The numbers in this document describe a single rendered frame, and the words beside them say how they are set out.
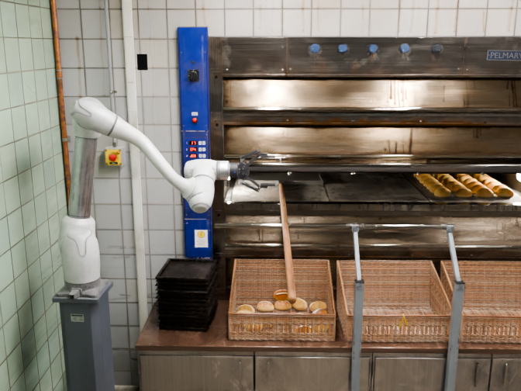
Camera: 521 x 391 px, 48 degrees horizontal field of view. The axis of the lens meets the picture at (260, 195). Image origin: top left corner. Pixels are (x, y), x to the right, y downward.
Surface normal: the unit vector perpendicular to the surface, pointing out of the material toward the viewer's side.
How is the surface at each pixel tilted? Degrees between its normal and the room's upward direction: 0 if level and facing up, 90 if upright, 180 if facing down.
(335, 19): 90
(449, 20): 90
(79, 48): 90
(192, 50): 90
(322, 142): 70
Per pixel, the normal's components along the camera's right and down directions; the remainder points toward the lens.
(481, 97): -0.02, -0.10
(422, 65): -0.02, 0.25
